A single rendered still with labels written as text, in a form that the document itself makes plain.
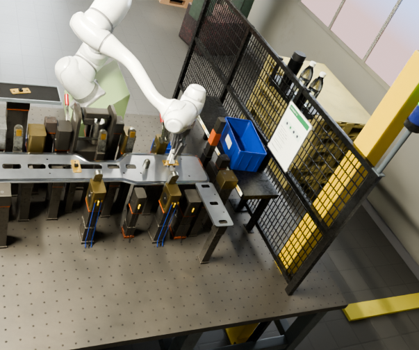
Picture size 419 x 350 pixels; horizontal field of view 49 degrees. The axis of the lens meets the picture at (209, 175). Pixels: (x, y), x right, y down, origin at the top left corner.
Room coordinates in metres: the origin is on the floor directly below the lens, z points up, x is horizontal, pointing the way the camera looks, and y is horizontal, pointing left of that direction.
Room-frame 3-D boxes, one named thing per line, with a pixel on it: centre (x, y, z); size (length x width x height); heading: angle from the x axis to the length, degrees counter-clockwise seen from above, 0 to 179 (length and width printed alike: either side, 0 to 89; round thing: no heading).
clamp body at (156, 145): (1.97, 0.31, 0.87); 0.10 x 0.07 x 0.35; 37
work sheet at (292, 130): (2.08, -0.30, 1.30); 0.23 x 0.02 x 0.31; 37
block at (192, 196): (1.71, 0.02, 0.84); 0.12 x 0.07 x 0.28; 37
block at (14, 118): (1.68, 0.96, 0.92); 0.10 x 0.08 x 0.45; 127
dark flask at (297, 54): (2.39, -0.18, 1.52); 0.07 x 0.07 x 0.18
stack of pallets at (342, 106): (4.13, -0.66, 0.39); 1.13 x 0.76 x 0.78; 35
